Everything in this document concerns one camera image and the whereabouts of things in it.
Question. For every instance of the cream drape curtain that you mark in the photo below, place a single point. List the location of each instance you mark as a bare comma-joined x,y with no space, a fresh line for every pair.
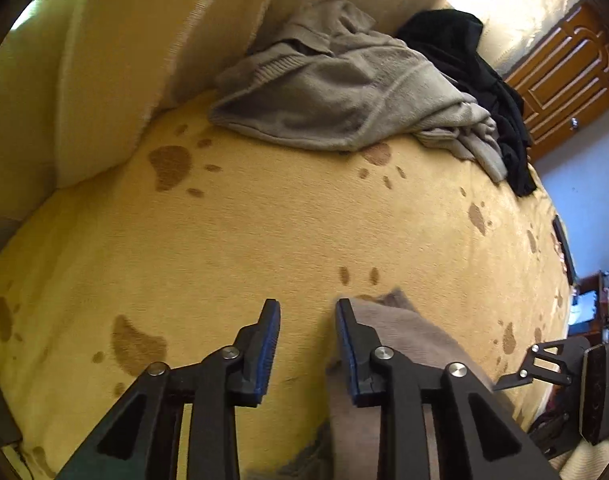
114,60

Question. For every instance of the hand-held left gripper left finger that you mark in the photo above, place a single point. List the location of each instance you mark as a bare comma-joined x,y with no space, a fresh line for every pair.
267,350

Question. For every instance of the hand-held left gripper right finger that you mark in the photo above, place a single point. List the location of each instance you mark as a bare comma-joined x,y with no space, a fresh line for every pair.
347,355

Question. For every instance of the black flat device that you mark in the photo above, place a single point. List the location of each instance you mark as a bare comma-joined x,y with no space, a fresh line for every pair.
564,250

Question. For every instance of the cluttered wooden side table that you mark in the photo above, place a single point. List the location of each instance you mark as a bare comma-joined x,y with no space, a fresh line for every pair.
604,310

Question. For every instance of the taupe knit sweater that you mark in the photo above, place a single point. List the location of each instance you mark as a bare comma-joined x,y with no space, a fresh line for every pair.
334,90

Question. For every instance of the mauve knit sweater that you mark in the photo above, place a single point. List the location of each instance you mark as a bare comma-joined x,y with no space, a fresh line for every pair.
414,340

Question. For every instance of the black knit garment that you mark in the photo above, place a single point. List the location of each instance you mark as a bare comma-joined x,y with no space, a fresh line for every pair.
464,45

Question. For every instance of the brown wooden door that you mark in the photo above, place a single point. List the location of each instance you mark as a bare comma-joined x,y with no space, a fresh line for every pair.
574,75

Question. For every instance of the person's cream knit clothing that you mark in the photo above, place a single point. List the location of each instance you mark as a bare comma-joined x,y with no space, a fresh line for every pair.
594,465

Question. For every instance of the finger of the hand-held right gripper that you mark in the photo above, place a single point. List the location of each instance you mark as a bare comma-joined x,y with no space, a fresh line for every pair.
554,360

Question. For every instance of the yellow paw print blanket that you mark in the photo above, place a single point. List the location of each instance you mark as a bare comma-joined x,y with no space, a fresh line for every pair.
234,240

